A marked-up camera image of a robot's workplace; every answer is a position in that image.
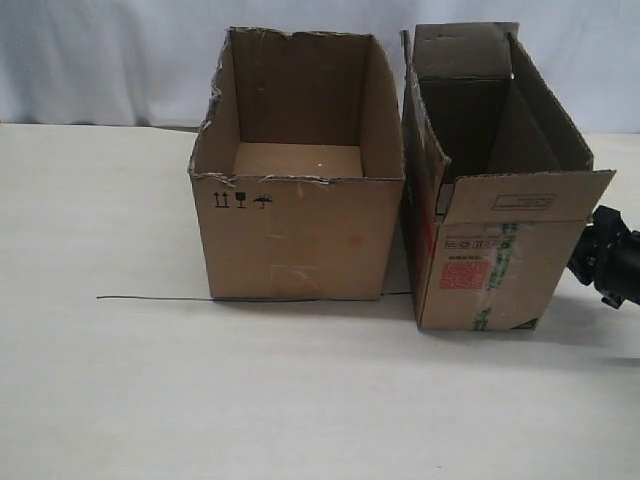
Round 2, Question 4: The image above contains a thin black line marker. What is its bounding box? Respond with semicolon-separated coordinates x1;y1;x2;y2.
95;291;412;303

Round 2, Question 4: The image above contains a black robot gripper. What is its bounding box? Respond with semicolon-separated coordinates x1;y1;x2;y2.
567;205;639;309

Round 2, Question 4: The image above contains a large open cardboard box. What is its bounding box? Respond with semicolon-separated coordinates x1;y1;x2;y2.
188;27;405;300

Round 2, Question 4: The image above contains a narrow cardboard box with tape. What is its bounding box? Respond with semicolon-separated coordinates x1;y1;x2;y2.
402;22;614;331

